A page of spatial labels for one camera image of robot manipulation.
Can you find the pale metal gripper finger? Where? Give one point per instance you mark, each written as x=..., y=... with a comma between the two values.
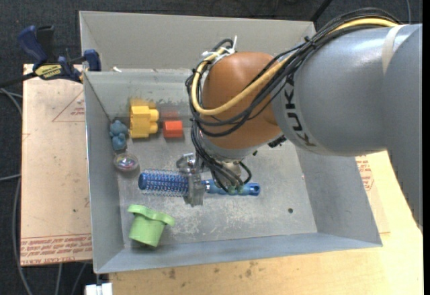
x=195, y=191
x=185, y=161

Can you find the yellow toy building block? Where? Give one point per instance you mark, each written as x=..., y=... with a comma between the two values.
x=141, y=119

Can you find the grey metal bin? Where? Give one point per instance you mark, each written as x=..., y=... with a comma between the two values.
x=235, y=219

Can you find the blue hairbrush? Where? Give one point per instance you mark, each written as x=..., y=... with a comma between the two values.
x=161, y=182

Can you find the black cylinder on white bracket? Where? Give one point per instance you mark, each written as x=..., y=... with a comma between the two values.
x=277, y=142

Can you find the green flower-rimmed cup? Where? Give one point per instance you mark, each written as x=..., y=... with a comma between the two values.
x=148, y=226

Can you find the brown cardboard board red print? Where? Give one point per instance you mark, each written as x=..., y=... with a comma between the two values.
x=50, y=152

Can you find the small orange-red block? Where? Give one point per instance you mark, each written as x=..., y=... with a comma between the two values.
x=173, y=129

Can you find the clear round glass dome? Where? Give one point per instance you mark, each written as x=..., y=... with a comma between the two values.
x=126, y=162

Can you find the blue toy animal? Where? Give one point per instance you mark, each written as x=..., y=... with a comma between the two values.
x=118, y=135

